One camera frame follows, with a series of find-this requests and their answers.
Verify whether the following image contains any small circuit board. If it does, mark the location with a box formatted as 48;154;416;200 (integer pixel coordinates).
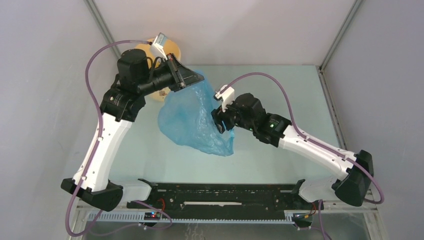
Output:
292;214;313;222
143;212;162;221

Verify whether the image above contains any aluminium frame rail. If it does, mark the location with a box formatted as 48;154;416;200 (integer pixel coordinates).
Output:
76;198;379;215

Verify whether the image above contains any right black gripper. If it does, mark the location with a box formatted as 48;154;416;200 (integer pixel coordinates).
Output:
209;97;255;135

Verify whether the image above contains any right small circuit board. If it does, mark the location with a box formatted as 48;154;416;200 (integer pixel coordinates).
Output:
292;214;313;222

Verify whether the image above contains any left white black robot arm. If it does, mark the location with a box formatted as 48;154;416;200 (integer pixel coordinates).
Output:
61;49;204;212

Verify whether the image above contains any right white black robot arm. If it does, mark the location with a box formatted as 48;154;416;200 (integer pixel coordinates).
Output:
211;89;374;209

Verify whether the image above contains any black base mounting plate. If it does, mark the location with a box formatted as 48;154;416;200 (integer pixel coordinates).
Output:
144;183;319;220

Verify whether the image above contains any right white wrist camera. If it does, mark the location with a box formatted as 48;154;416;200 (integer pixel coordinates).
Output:
213;84;235;112

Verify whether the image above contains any blue plastic trash bag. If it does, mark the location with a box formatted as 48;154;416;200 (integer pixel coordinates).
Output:
157;79;235;157

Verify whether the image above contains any yellow capybara trash bin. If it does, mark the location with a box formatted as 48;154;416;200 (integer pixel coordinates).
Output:
135;39;182;103

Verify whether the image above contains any left small circuit board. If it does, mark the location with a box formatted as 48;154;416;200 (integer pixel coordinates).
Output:
143;212;162;221

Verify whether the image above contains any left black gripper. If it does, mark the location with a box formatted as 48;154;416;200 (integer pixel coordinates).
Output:
137;53;205;96

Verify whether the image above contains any white toothed cable duct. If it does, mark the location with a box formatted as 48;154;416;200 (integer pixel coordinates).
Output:
97;211;294;224

